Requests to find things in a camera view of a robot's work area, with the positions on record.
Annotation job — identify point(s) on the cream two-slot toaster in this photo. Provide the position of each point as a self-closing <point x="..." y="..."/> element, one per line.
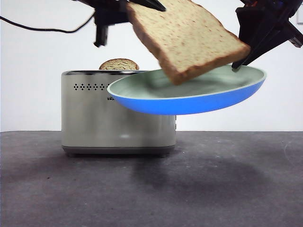
<point x="94" y="123"/>

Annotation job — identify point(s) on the pale green round plate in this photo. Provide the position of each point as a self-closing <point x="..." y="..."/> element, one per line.
<point x="189" y="104"/>

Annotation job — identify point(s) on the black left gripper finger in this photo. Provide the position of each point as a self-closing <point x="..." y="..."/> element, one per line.
<point x="149" y="3"/>

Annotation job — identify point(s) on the white wall switch plate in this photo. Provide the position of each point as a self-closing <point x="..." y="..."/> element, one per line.
<point x="300" y="20"/>

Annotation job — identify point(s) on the square brown-crust bread slice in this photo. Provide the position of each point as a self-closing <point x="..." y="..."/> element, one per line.
<point x="184" y="35"/>

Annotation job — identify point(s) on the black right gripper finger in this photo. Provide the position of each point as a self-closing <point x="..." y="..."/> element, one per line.
<point x="281" y="35"/>
<point x="255" y="28"/>

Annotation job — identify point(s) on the round-topped bread slice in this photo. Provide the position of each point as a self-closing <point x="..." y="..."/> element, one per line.
<point x="118" y="65"/>

